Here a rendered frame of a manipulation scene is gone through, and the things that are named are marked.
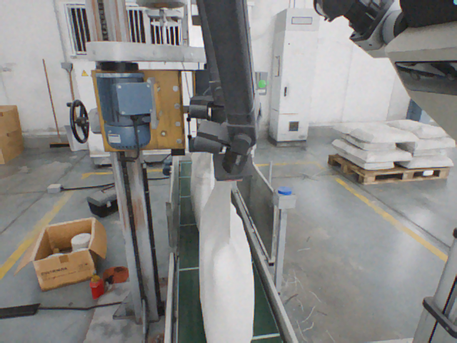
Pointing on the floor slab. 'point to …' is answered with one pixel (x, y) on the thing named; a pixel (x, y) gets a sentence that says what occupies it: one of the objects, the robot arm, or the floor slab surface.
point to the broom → (55, 121)
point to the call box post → (280, 250)
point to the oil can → (96, 286)
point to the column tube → (113, 14)
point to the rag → (116, 275)
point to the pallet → (367, 177)
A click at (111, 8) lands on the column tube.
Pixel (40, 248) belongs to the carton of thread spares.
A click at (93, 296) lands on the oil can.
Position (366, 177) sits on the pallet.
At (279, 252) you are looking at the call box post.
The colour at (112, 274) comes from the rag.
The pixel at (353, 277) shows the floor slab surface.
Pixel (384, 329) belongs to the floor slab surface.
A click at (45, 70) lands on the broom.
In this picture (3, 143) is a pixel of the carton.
